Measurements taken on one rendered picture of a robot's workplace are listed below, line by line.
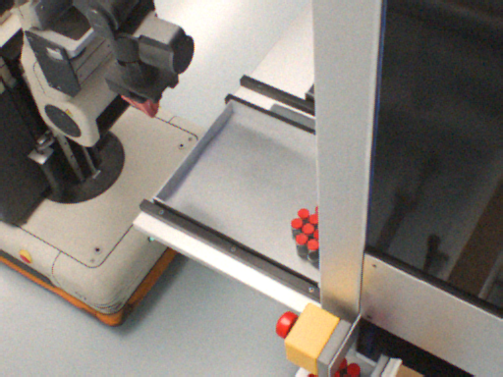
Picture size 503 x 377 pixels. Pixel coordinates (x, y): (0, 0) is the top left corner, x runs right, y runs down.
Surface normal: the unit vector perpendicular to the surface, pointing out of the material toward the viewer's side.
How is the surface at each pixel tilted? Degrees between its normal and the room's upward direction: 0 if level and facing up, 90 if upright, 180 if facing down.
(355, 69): 90
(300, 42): 0
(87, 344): 0
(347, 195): 90
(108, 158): 0
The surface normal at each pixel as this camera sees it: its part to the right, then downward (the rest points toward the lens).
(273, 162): -0.09, -0.55
